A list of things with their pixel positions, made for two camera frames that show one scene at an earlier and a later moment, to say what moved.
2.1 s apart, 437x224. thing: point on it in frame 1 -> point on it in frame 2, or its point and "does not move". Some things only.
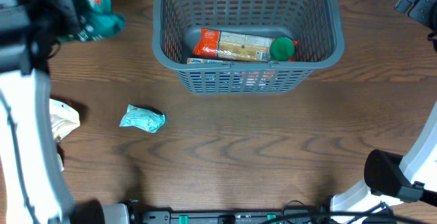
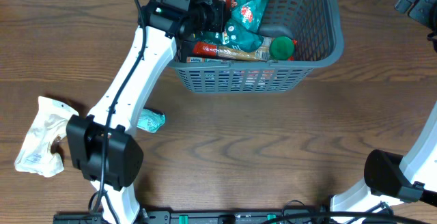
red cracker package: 219,44 does not move
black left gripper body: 44,22 -> 203,16
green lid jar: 282,49 does not move
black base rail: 264,217 does not move
